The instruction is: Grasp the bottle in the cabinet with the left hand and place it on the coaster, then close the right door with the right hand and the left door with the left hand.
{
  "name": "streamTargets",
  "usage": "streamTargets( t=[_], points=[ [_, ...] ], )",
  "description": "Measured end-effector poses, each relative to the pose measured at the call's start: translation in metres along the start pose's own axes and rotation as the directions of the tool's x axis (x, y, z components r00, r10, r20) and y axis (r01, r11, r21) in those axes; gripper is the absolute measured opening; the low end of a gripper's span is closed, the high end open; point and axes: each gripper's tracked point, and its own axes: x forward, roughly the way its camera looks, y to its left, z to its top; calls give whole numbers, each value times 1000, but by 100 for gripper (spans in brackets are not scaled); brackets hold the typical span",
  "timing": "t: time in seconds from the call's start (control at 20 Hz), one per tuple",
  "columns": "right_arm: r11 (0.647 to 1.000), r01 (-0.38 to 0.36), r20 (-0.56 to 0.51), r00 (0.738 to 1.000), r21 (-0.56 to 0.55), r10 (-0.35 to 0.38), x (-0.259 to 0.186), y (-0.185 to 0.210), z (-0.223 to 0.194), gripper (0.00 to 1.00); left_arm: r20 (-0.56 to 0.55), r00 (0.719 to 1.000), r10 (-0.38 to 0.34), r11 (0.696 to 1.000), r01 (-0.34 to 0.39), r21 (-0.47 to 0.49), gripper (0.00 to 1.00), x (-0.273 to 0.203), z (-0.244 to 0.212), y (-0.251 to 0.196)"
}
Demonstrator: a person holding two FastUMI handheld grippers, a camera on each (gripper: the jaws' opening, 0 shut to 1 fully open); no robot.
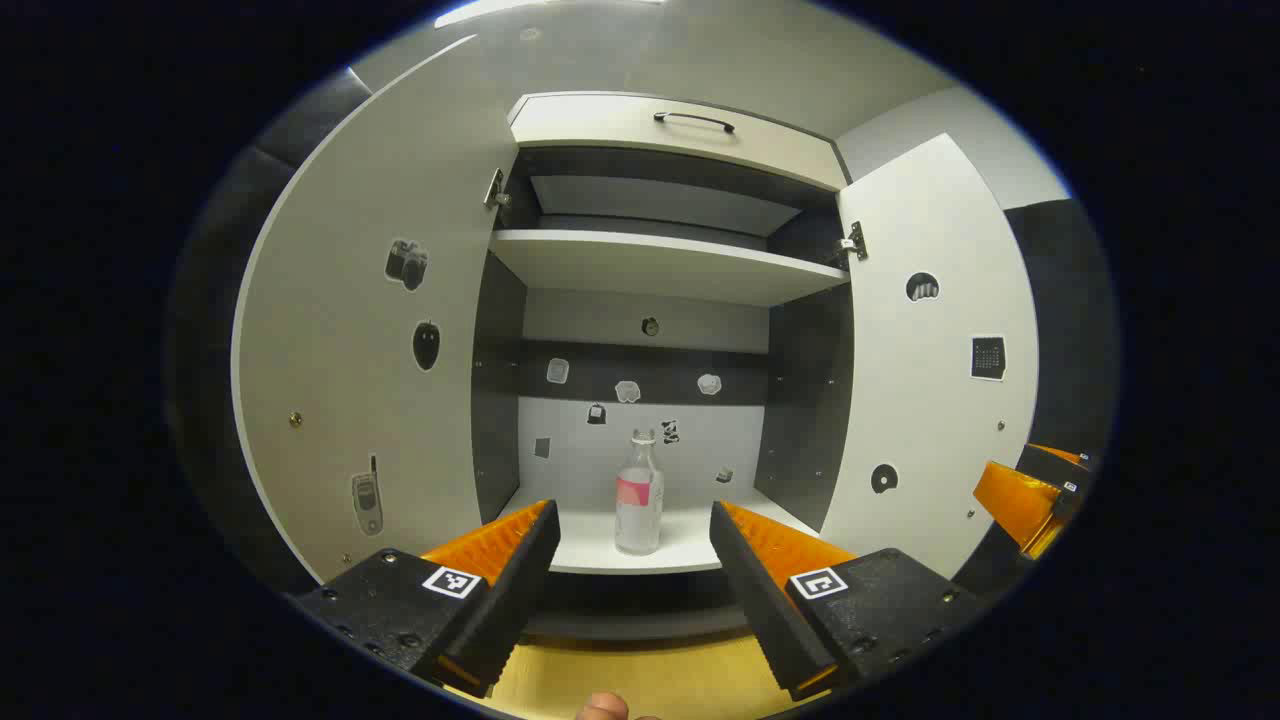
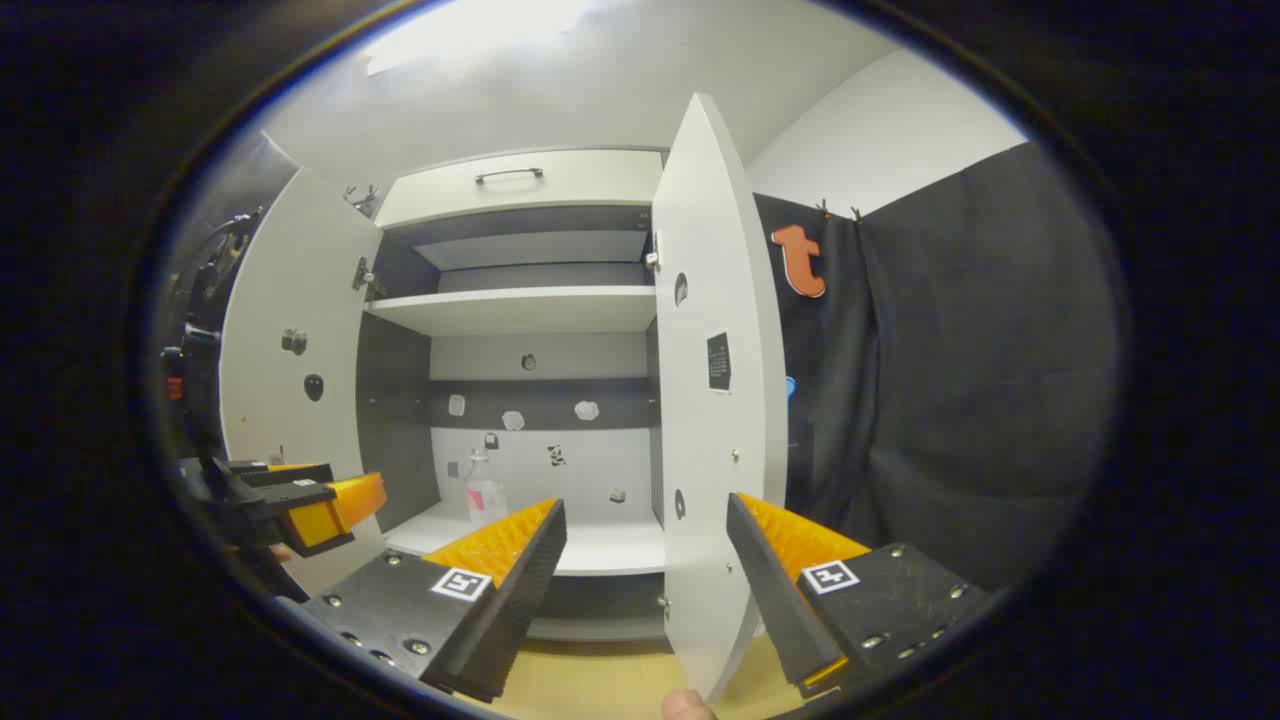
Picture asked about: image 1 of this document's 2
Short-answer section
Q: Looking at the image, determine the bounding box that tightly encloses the black backdrop cloth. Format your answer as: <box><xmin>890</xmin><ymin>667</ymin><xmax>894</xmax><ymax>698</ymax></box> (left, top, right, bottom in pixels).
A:
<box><xmin>165</xmin><ymin>68</ymin><xmax>1119</xmax><ymax>601</ymax></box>

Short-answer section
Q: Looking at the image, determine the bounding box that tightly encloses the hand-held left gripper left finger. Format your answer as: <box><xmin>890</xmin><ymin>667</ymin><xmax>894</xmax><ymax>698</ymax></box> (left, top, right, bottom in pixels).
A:
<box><xmin>288</xmin><ymin>498</ymin><xmax>563</xmax><ymax>701</ymax></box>

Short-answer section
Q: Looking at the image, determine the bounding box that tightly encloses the white cabinet shelf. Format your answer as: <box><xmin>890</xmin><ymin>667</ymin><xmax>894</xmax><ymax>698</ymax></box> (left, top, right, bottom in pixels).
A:
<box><xmin>488</xmin><ymin>228</ymin><xmax>851</xmax><ymax>309</ymax></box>

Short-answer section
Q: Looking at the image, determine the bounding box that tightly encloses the white cabinet door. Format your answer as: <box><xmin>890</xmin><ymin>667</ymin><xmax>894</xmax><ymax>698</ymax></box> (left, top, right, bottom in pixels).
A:
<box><xmin>230</xmin><ymin>35</ymin><xmax>521</xmax><ymax>586</ymax></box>
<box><xmin>820</xmin><ymin>133</ymin><xmax>1041</xmax><ymax>581</ymax></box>

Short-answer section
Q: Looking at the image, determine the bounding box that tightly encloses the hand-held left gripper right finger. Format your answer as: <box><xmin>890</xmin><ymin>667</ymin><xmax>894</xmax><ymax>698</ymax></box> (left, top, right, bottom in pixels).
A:
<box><xmin>708</xmin><ymin>499</ymin><xmax>988</xmax><ymax>703</ymax></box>

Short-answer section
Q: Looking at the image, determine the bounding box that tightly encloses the ceiling light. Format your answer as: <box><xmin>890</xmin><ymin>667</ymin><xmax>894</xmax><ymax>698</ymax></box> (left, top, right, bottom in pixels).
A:
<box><xmin>435</xmin><ymin>0</ymin><xmax>666</xmax><ymax>29</ymax></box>

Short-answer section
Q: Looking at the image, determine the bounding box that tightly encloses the clear bottle with pink label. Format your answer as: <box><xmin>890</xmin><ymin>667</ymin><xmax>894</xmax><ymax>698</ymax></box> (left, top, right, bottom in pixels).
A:
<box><xmin>613</xmin><ymin>428</ymin><xmax>666</xmax><ymax>557</ymax></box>

